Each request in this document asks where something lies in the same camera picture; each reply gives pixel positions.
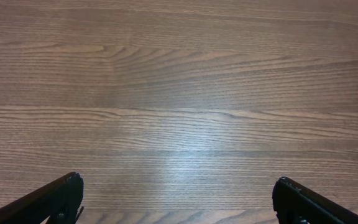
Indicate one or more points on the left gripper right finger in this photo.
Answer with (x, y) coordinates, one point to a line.
(297, 204)

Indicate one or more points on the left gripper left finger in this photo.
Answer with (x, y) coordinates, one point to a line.
(56, 202)

